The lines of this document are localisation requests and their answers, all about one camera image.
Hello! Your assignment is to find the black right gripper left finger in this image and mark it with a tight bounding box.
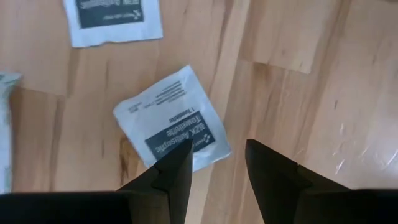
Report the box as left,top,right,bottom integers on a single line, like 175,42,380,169
118,139,193,224

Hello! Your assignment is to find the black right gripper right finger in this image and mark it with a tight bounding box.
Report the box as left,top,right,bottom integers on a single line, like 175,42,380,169
245,139,352,224

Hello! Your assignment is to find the BZK antiseptic towelette packet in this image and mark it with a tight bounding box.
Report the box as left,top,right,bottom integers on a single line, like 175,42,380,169
113,64,233,173
63,0,165,49

